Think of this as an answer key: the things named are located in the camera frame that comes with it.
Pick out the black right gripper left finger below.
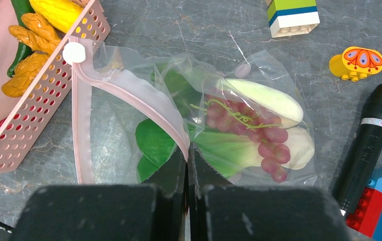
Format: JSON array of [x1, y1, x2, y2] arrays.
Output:
[[10, 149, 187, 240]]

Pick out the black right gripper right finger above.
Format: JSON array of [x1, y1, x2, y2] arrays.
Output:
[[188, 145, 350, 240]]

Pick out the green toy bok choy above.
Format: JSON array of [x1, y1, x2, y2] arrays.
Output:
[[150, 65, 315, 183]]

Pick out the red toy grapes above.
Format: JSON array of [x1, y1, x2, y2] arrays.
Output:
[[194, 95, 291, 183]]

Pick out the clear dotted zip top bag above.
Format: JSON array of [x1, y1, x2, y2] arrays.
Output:
[[63, 37, 317, 186]]

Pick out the pink perforated plastic basket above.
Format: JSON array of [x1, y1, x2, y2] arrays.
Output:
[[0, 1, 110, 174]]

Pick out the red blue toy brick house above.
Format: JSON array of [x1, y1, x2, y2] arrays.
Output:
[[346, 167, 382, 240]]

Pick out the black toy microphone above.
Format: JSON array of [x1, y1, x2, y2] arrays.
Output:
[[332, 84, 382, 217]]

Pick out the yellow butterfly toy brick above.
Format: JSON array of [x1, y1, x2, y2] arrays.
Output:
[[329, 46, 382, 82]]

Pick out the green white stacked toy bricks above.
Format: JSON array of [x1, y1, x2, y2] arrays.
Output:
[[266, 0, 320, 38]]

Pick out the orange toy ginger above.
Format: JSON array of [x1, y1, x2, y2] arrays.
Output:
[[1, 13, 61, 97]]

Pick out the yellow toy squash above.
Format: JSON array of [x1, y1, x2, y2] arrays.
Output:
[[29, 0, 83, 34]]

